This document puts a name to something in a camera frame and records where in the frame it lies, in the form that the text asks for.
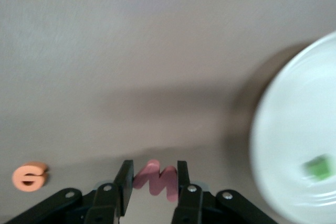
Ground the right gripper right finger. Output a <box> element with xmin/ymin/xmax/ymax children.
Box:
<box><xmin>170</xmin><ymin>160</ymin><xmax>279</xmax><ymax>224</ymax></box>

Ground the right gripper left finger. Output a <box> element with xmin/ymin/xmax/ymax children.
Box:
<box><xmin>5</xmin><ymin>159</ymin><xmax>135</xmax><ymax>224</ymax></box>

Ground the pink foam letter w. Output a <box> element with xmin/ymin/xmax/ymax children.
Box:
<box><xmin>132</xmin><ymin>158</ymin><xmax>180</xmax><ymax>204</ymax></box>

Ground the orange foam letter g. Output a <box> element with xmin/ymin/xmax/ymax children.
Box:
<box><xmin>12</xmin><ymin>161</ymin><xmax>49</xmax><ymax>193</ymax></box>

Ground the green foam letter u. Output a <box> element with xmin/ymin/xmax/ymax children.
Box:
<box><xmin>301</xmin><ymin>154</ymin><xmax>336</xmax><ymax>183</ymax></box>

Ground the beige round plate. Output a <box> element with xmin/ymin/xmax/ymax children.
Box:
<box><xmin>249</xmin><ymin>31</ymin><xmax>336</xmax><ymax>224</ymax></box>

